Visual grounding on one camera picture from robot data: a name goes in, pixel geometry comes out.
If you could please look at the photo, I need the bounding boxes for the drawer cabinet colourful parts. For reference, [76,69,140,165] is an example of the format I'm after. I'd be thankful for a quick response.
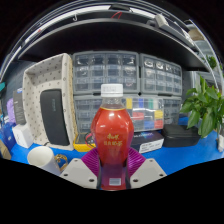
[125,96,165,132]

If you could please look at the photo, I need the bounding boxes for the grey small-parts drawer cabinet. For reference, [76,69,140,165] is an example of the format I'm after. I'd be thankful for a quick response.
[163,97,183,125]
[73,94,101,134]
[72,50,141,96]
[139,53,183,97]

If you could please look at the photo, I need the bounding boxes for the white side shelf unit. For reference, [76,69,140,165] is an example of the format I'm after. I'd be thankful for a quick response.
[188,19,224,88]

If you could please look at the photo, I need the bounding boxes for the yellow multimeter red leads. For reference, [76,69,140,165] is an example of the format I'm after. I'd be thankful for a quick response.
[73,132,98,153]

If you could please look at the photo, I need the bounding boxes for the beige dotted tray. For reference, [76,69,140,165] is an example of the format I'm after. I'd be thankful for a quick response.
[22,53,78,152]

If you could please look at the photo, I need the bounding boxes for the black box white label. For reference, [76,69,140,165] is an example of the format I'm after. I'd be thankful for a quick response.
[130,130,165,154]

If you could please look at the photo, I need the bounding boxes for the black zip case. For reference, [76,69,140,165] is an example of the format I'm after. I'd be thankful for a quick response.
[39,88,71,147]

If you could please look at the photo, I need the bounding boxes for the red drink bottle white cap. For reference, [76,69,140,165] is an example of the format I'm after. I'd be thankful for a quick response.
[90,83,135,191]

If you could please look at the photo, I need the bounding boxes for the flat black carry case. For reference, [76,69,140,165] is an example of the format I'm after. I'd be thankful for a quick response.
[162,124,202,148]

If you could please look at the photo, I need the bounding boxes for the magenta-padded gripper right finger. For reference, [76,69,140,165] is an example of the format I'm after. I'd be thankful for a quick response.
[123,147,168,191]

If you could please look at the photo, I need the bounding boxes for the white mug gold handle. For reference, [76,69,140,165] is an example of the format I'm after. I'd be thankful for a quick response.
[27,145,69,176]

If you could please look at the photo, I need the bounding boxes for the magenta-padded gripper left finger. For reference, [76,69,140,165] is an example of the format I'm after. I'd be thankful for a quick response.
[58,147,104,191]

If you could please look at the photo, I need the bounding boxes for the dark grey flat box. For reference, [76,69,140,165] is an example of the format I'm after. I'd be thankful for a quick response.
[12,89,27,126]

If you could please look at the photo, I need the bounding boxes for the small white box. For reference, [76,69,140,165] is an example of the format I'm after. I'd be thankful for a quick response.
[12,123,34,149]

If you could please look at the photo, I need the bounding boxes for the dark overhead shelf unit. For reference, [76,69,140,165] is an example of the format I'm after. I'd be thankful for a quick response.
[3,3,218,73]

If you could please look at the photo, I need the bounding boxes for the green potted plant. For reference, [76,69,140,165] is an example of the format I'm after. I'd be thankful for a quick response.
[179,75,224,139]

